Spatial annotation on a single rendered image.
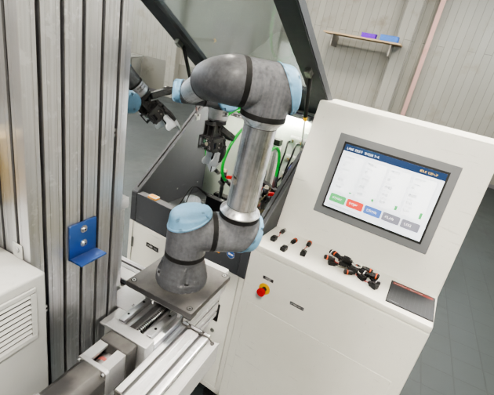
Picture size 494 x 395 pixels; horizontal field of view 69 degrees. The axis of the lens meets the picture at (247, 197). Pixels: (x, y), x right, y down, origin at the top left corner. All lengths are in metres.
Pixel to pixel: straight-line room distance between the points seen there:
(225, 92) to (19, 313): 0.60
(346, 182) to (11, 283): 1.21
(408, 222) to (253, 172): 0.79
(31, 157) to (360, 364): 1.28
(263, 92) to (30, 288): 0.62
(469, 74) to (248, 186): 7.73
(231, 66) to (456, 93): 7.78
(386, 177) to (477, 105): 7.04
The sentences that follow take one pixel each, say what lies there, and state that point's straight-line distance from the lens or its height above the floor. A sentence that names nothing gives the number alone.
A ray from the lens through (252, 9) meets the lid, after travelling 1.35.
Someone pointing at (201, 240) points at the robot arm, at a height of 1.21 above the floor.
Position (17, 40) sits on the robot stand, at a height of 1.64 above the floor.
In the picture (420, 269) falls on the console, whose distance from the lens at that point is 1.56.
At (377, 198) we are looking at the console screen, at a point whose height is 1.24.
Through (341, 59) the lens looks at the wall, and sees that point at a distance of 8.64.
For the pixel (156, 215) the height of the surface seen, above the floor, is 0.88.
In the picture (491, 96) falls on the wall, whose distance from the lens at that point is 8.53.
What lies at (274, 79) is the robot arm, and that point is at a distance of 0.84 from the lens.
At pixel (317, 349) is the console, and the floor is 0.66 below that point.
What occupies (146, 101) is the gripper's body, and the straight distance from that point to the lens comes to 1.51.
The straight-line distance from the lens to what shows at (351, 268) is 1.45.
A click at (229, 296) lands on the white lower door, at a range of 1.67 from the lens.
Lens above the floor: 1.70
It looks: 23 degrees down
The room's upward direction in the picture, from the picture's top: 12 degrees clockwise
